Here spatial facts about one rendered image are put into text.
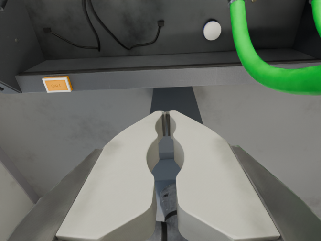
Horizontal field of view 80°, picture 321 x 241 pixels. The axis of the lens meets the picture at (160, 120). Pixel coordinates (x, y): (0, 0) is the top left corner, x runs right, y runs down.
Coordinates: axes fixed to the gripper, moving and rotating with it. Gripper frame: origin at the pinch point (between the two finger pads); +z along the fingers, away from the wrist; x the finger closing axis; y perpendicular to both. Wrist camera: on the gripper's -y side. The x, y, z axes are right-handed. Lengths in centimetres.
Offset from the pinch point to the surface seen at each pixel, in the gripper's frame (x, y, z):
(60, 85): -21.8, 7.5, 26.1
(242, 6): 7.6, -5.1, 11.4
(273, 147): 89, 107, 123
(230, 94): 45, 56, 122
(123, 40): -10.6, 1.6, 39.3
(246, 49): 7.0, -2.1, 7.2
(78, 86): -18.9, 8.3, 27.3
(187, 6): 4.8, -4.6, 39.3
